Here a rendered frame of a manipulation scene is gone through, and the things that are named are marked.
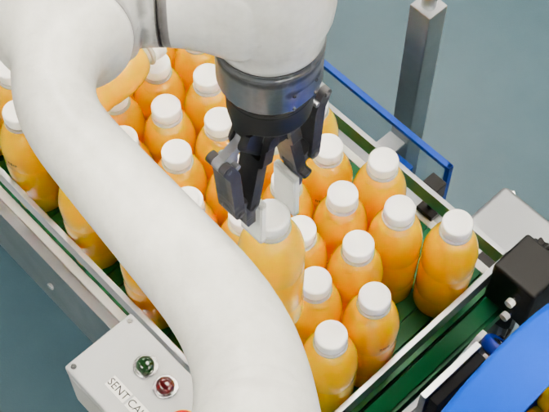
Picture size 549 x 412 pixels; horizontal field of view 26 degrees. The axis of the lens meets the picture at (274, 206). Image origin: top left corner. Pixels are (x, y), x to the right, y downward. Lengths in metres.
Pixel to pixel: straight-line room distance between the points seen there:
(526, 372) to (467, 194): 1.57
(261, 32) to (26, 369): 1.83
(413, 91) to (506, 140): 1.13
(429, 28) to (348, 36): 1.37
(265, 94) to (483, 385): 0.46
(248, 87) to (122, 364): 0.54
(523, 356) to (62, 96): 0.65
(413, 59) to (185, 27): 0.91
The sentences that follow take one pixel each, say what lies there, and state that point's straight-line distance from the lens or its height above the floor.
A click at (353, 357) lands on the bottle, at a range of 1.43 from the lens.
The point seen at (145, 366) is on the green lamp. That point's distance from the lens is 1.37.
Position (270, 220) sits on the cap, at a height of 1.35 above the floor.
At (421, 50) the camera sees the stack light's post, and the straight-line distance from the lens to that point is 1.72.
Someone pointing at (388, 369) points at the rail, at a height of 0.98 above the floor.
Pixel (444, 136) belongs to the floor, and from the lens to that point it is 2.89.
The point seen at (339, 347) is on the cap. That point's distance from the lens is 1.38.
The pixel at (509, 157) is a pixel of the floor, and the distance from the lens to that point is 2.88.
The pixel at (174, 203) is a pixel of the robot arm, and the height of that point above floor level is 1.77.
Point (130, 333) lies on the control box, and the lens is 1.41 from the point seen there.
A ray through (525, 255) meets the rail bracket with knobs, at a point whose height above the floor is 1.00.
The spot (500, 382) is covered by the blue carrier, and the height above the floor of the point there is 1.23.
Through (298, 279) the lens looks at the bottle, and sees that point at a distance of 1.26.
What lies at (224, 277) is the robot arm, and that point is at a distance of 0.66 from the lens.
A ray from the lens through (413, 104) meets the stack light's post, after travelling 1.82.
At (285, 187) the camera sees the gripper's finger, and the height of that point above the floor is 1.38.
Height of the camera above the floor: 2.37
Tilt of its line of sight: 59 degrees down
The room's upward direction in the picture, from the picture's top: straight up
